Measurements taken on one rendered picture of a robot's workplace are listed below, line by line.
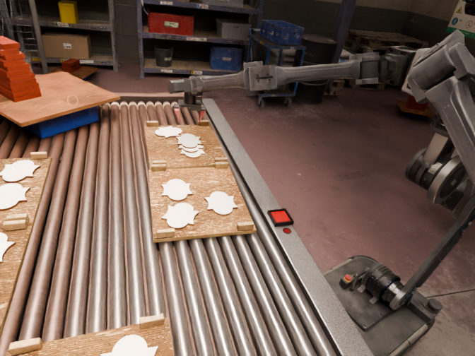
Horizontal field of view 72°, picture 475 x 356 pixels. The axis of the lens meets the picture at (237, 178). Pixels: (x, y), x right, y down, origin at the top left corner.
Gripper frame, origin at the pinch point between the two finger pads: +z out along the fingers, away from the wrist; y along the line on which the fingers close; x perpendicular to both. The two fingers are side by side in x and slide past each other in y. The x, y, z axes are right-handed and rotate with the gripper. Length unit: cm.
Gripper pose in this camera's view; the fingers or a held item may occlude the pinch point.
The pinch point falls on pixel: (189, 120)
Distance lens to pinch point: 160.3
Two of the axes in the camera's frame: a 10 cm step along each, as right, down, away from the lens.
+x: -2.2, -5.7, 7.9
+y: 9.7, -0.3, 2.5
